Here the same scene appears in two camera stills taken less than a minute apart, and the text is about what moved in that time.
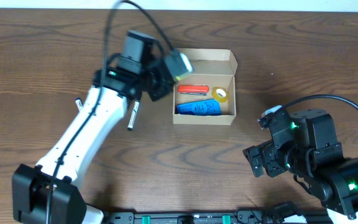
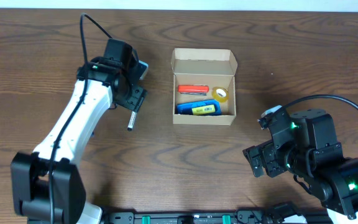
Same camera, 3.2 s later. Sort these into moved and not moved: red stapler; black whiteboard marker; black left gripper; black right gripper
Moved: black left gripper
Not moved: black whiteboard marker; black right gripper; red stapler
